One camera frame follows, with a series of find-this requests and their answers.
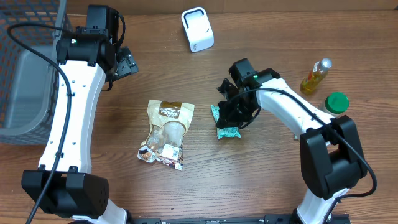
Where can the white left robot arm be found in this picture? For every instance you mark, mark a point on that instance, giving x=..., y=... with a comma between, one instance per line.
x=89, y=60

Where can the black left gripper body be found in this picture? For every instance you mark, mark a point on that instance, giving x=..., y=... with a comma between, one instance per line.
x=126, y=65

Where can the white barcode scanner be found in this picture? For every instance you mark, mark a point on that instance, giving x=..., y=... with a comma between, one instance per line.
x=198, y=29

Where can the dark grey mesh basket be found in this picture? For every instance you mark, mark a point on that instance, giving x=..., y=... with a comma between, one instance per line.
x=29, y=85

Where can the yellow liquid bottle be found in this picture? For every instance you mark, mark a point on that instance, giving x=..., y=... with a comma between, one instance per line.
x=312, y=80

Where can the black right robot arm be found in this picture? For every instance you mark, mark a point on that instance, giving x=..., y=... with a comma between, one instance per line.
x=331, y=155

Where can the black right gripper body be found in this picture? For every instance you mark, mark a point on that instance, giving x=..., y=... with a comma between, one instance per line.
x=240, y=112

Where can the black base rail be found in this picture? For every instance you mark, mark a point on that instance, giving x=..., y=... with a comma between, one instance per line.
x=211, y=221

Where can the teal snack bar wrapper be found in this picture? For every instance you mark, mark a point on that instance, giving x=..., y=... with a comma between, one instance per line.
x=225, y=132

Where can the brown teal snack bag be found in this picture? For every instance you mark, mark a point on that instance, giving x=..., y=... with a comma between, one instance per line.
x=169, y=123

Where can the green lid jar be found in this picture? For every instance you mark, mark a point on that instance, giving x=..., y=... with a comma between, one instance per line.
x=335, y=104

